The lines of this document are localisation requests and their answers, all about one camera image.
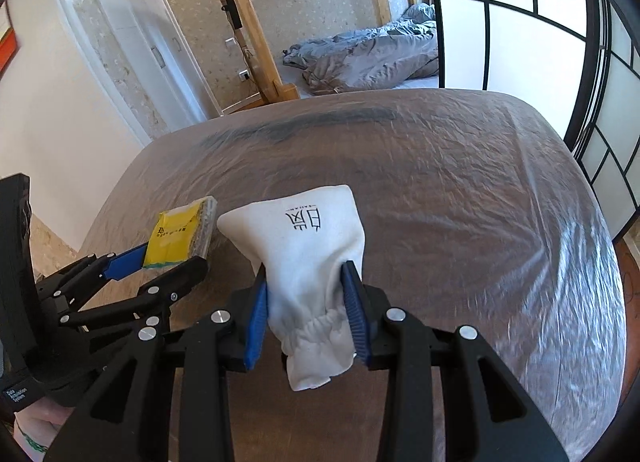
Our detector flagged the yellow snack packet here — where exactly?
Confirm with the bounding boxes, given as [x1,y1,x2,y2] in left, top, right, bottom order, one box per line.
[142,196,217,269]

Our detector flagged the white drawstring cloth pouch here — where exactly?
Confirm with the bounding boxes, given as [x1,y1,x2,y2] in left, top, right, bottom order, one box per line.
[217,185,366,392]

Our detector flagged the person left hand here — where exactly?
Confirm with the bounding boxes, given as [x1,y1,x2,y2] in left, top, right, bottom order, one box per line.
[13,397,75,462]

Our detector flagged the white wardrobe doors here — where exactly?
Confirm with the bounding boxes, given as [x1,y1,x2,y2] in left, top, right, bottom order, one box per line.
[60,0,222,146]

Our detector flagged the grey rumpled duvet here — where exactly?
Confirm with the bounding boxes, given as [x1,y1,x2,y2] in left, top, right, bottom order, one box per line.
[282,3,439,95]

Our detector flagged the black framed shoji screen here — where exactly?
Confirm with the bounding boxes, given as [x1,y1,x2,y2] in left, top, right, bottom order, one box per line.
[434,0,639,239]

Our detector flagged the black cable on floor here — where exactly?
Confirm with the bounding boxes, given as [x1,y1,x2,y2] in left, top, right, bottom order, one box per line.
[619,241,640,313]

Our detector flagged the red white wall poster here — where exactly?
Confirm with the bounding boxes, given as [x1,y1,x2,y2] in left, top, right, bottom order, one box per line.
[0,3,17,74]

